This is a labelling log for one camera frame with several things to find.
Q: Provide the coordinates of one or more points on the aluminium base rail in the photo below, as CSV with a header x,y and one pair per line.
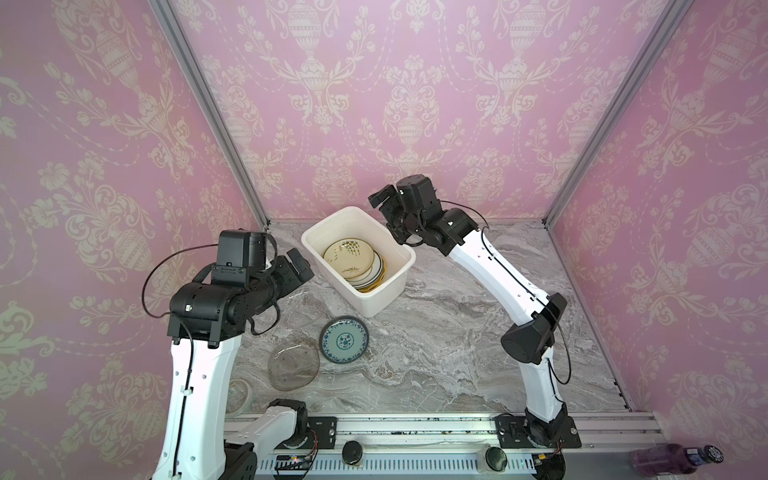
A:
x,y
449,445

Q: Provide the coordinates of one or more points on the right black knob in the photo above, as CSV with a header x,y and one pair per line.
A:
x,y
494,459

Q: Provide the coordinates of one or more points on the white plate with clover emblem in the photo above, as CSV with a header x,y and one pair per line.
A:
x,y
371,276

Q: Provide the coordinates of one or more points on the yellow white-dotted scalloped plate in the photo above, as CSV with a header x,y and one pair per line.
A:
x,y
378,282

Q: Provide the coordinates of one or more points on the purple plastic bottle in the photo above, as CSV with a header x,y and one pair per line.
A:
x,y
674,459

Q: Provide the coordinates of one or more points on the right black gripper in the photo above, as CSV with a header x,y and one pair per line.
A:
x,y
389,203

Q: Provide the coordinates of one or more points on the left black knob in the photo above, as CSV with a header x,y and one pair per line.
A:
x,y
353,453

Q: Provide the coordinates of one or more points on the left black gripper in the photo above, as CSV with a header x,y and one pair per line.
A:
x,y
292,276

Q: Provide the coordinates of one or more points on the teal patterned small plate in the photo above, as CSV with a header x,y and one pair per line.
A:
x,y
344,340

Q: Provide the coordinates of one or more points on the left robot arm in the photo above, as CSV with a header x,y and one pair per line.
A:
x,y
208,317

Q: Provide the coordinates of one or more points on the clear glass plate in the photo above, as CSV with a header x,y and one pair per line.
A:
x,y
293,365

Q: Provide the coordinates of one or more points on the white plastic bin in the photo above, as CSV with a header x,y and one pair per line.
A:
x,y
353,222

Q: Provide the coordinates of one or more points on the black knob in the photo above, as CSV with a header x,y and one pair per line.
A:
x,y
494,459
353,453

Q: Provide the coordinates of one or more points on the tape roll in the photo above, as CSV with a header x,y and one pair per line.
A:
x,y
239,397

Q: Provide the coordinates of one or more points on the cream plate with green leaves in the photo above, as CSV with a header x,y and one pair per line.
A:
x,y
350,258

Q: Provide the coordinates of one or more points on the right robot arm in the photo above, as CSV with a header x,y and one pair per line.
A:
x,y
535,316

